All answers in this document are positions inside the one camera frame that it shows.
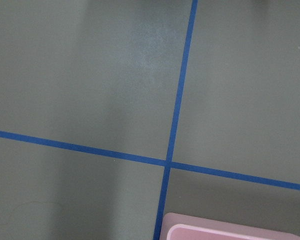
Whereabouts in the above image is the pink plastic bin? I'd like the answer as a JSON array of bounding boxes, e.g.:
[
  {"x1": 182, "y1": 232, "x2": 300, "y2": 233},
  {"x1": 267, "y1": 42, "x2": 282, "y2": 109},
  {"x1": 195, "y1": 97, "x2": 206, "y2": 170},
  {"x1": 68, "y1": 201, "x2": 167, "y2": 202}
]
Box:
[{"x1": 159, "y1": 212, "x2": 300, "y2": 240}]

